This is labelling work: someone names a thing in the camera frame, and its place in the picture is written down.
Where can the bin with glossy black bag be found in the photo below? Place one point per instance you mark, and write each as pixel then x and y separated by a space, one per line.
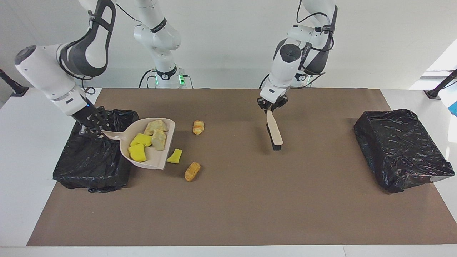
pixel 400 150
pixel 89 164

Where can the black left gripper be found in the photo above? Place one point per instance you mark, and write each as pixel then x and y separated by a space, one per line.
pixel 271 107

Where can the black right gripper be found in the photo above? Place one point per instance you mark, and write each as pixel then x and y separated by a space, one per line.
pixel 91 117

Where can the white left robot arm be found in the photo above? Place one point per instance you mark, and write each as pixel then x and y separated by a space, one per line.
pixel 285 71

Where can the brown oblong bread roll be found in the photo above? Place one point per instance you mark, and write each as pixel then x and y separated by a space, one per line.
pixel 192 171

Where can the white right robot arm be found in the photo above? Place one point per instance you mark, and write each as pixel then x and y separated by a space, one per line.
pixel 46 71

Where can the beige hand brush black bristles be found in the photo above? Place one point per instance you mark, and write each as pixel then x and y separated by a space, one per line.
pixel 275 132

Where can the notched yellow sponge piece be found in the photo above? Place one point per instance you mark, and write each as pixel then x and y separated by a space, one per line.
pixel 143 140

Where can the pale green sponge piece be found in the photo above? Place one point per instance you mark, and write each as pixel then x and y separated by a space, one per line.
pixel 155 126

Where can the small yellow sponge piece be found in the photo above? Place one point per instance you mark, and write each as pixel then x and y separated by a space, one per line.
pixel 175 157

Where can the striped croissant bread piece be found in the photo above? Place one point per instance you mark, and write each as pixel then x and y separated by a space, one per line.
pixel 198 127

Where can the blue object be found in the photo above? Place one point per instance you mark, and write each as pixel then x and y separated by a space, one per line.
pixel 454 109

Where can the brown table mat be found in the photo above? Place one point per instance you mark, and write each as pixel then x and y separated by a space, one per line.
pixel 285 214

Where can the black camera stand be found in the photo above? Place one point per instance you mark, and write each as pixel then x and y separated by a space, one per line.
pixel 437 91
pixel 16 90

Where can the beige plastic dustpan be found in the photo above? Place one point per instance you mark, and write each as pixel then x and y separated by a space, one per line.
pixel 157 159

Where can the striped orange bread chunk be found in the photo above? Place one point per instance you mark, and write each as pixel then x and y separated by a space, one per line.
pixel 159 141

